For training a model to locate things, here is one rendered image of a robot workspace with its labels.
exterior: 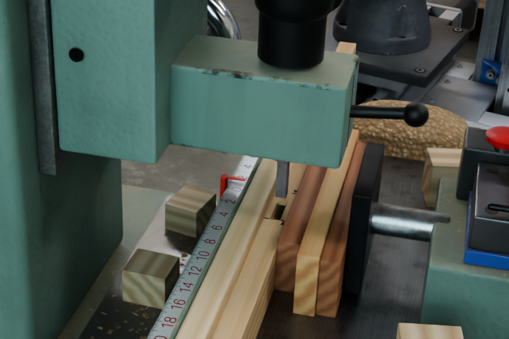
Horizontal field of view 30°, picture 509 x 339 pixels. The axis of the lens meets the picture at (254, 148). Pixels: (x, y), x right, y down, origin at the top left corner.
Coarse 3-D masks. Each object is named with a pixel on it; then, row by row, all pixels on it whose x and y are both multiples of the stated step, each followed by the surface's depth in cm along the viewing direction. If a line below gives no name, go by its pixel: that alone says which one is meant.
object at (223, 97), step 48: (192, 48) 75; (240, 48) 75; (192, 96) 72; (240, 96) 72; (288, 96) 71; (336, 96) 70; (192, 144) 74; (240, 144) 73; (288, 144) 72; (336, 144) 71
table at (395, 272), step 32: (480, 128) 103; (384, 160) 95; (416, 160) 95; (384, 192) 90; (416, 192) 90; (384, 256) 80; (416, 256) 80; (384, 288) 76; (416, 288) 76; (288, 320) 72; (320, 320) 72; (352, 320) 72; (384, 320) 73; (416, 320) 73
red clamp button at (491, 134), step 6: (498, 126) 75; (504, 126) 75; (486, 132) 74; (492, 132) 74; (498, 132) 74; (504, 132) 74; (486, 138) 74; (492, 138) 73; (498, 138) 73; (504, 138) 73; (492, 144) 73; (498, 144) 73; (504, 144) 73
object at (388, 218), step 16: (368, 144) 78; (368, 160) 75; (368, 176) 73; (368, 192) 71; (352, 208) 71; (368, 208) 71; (384, 208) 75; (400, 208) 75; (352, 224) 72; (368, 224) 72; (384, 224) 75; (400, 224) 75; (416, 224) 74; (432, 224) 74; (352, 240) 72; (368, 240) 74; (416, 240) 75; (352, 256) 73; (368, 256) 78; (352, 272) 74; (352, 288) 74
